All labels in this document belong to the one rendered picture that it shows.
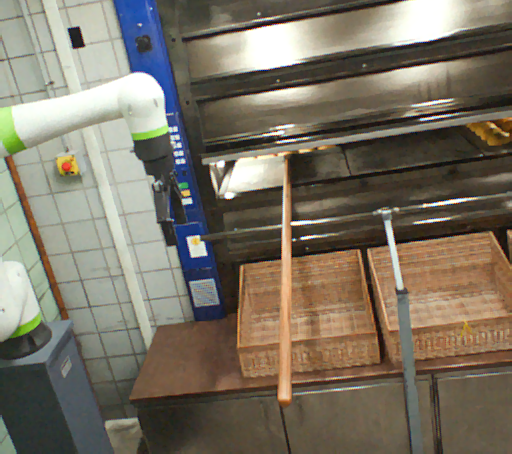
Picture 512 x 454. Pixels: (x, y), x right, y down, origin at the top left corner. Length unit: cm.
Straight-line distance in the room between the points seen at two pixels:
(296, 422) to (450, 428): 61
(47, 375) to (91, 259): 118
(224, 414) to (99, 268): 93
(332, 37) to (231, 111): 51
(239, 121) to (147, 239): 72
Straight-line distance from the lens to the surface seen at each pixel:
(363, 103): 235
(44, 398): 173
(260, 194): 246
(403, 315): 206
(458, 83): 242
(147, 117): 132
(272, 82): 233
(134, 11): 236
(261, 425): 242
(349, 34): 231
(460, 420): 247
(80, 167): 253
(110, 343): 300
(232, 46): 233
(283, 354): 136
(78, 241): 275
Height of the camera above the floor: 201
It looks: 20 degrees down
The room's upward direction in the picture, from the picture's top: 11 degrees counter-clockwise
